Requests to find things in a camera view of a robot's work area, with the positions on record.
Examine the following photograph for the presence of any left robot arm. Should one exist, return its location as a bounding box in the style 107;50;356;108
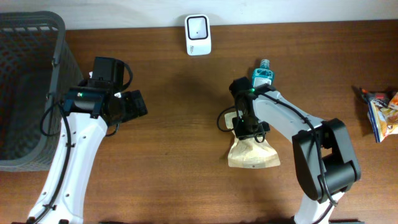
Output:
27;57;148;223

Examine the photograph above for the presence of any grey plastic mesh basket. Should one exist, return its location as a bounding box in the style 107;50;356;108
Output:
1;11;83;172

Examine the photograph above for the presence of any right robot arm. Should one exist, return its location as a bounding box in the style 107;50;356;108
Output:
229;77;361;223

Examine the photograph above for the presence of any white barcode scanner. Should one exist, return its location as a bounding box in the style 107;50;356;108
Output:
184;14;211;56

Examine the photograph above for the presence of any yellow snack bag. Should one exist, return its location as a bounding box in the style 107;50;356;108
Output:
368;102;397;143

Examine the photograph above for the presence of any orange snack packet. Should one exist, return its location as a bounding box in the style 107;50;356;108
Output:
388;92;398;110

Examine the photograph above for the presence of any dark red snack packet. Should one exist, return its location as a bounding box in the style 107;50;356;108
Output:
360;88;397;107

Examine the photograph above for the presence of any teal mouthwash bottle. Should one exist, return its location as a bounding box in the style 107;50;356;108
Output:
252;59;275;87

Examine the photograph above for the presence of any beige cookie pouch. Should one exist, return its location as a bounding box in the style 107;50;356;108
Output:
224;111;281;169

